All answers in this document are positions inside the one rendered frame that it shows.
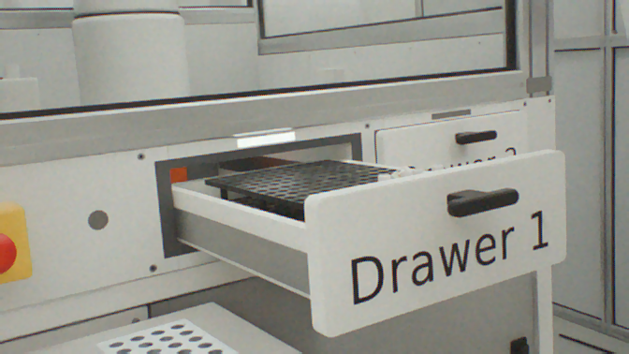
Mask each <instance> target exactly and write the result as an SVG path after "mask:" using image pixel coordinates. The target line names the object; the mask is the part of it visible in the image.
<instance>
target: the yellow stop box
mask: <svg viewBox="0 0 629 354"><path fill-rule="evenodd" d="M0 232H2V233H4V234H6V235H7V236H9V237H10V239H11V240H12V241H13V242H14V243H15V245H16V249H17V257H16V260H15V262H14V264H13V265H12V267H11V268H9V269H8V270H7V271H6V272H5V273H3V274H1V275H0V285H1V284H5V283H9V282H15V281H19V280H23V279H28V278H30V277H32V272H33V270H32V263H31V255H30V248H29V242H28V233H27V227H26V218H25V211H24V209H23V207H22V206H20V205H18V204H17V202H15V201H12V200H9V201H2V203H0Z"/></svg>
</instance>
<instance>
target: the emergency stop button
mask: <svg viewBox="0 0 629 354"><path fill-rule="evenodd" d="M16 257H17V249H16V245H15V243H14V242H13V241H12V240H11V239H10V237H9V236H7V235H6V234H4V233H2V232H0V275H1V274H3V273H5V272H6V271H7V270H8V269H9V268H11V267H12V265H13V264H14V262H15V260H16Z"/></svg>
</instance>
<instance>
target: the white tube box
mask: <svg viewBox="0 0 629 354"><path fill-rule="evenodd" d="M96 352H97V354H240V353H239V352H237V351H235V350H234V349H232V348H230V347H228V346H226V345H224V344H223V343H221V341H220V340H218V339H217V338H215V337H213V336H212V335H209V334H208V333H206V332H205V331H203V330H202V329H200V328H199V327H197V326H196V325H194V324H191V322H190V321H188V320H187V319H185V318H182V319H179V320H175V321H171V323H168V324H165V325H161V326H157V327H153V328H150V329H147V330H143V331H140V332H133V333H129V334H128V335H126V336H122V337H118V338H115V339H111V340H109V341H104V342H101V343H97V344H96Z"/></svg>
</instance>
